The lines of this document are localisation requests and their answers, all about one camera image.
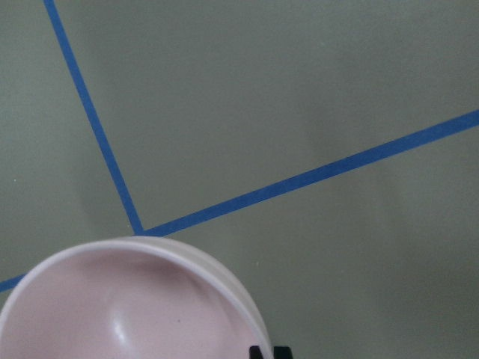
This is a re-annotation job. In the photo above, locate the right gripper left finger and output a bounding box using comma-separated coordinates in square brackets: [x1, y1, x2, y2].
[248, 346, 263, 359]

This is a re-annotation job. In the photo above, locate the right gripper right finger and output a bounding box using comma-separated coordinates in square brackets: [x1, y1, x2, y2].
[273, 346, 293, 359]

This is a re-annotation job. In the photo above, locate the pink bowl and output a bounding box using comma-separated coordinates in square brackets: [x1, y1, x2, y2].
[1, 236, 273, 358]

